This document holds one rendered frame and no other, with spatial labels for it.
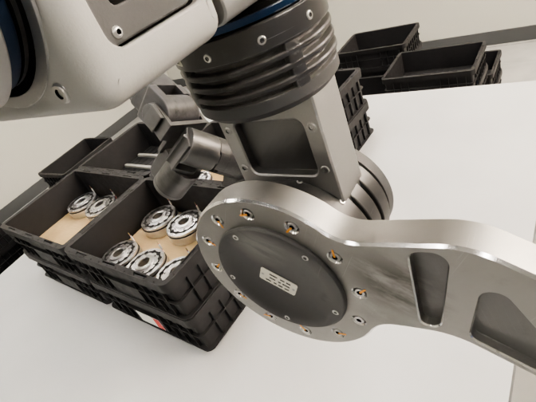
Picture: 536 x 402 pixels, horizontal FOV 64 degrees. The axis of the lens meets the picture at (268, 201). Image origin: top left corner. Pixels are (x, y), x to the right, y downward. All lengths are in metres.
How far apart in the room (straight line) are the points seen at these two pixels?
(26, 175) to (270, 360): 3.79
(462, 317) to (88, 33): 0.31
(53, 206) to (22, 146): 2.93
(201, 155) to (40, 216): 0.97
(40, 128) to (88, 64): 4.35
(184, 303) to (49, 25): 0.75
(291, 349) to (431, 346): 0.27
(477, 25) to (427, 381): 3.21
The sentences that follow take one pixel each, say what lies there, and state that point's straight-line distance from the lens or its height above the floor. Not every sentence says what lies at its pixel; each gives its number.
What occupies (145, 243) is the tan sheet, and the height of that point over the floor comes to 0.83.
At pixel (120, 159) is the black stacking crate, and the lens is 1.67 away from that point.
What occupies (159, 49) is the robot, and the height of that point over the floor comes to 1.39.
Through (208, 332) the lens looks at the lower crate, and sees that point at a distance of 0.97.
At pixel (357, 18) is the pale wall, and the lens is 3.97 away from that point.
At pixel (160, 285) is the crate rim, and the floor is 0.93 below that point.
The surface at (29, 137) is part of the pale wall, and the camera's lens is 4.50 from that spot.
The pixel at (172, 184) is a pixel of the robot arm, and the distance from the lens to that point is 0.69.
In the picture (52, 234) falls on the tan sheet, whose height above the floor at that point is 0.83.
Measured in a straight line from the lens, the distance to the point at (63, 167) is 3.03.
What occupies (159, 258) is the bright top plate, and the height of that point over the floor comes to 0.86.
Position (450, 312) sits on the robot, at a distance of 0.37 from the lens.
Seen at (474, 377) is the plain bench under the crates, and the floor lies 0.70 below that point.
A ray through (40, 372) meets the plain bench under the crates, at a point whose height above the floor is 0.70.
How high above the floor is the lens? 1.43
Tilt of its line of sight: 33 degrees down
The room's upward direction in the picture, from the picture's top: 24 degrees counter-clockwise
